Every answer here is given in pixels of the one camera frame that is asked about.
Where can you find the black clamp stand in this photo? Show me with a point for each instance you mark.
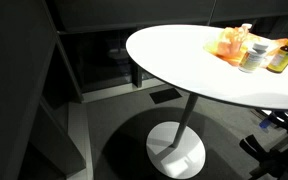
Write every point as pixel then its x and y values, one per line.
pixel 270 156

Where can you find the small blue item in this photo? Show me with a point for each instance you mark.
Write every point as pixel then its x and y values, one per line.
pixel 265 123

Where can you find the amber bottle yellow cap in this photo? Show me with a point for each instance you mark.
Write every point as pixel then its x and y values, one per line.
pixel 283 57

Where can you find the white table pedestal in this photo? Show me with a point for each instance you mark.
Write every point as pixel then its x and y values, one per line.
pixel 175 150

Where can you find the orange plastic bag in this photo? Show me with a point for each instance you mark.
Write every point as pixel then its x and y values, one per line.
pixel 229 46

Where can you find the white pill bottle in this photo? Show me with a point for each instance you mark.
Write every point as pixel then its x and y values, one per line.
pixel 252 58

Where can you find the black floor plate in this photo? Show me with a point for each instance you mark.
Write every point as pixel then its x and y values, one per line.
pixel 165 95

